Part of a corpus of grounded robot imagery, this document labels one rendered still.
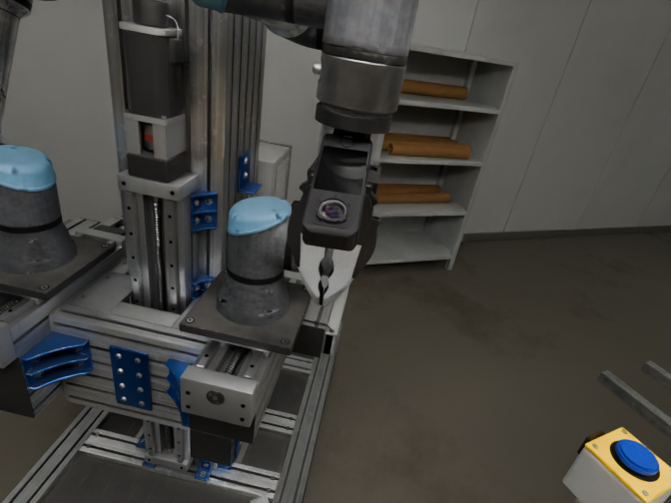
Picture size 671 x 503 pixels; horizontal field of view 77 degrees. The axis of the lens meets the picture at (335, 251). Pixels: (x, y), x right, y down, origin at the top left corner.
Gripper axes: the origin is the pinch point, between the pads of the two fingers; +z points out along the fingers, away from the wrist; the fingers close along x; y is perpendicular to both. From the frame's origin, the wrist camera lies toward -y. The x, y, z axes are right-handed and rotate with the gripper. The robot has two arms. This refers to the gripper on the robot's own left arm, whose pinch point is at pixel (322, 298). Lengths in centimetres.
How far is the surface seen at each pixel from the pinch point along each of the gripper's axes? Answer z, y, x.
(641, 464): 8.5, -4.9, -36.3
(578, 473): 13.6, -3.5, -32.4
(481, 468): 132, 89, -73
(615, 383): 47, 58, -78
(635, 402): 48, 53, -81
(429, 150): 37, 247, -33
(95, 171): 71, 181, 162
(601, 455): 9.6, -3.8, -33.1
